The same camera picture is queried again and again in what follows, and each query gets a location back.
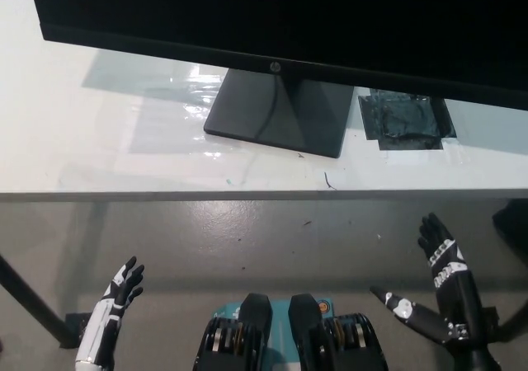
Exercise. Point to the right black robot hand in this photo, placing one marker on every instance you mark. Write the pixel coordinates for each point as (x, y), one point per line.
(453, 301)

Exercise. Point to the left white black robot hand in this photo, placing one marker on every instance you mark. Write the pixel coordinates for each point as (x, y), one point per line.
(105, 317)

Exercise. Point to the black HP computer monitor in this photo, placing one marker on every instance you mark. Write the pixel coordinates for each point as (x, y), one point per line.
(264, 20)

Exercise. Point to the black metal desk leg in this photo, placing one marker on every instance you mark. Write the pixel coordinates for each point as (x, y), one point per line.
(29, 297)
(515, 323)

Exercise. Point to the dark object on floor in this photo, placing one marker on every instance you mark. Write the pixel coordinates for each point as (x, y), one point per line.
(513, 226)

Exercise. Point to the clear plastic film sheet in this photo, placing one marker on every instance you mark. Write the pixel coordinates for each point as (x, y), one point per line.
(165, 111)

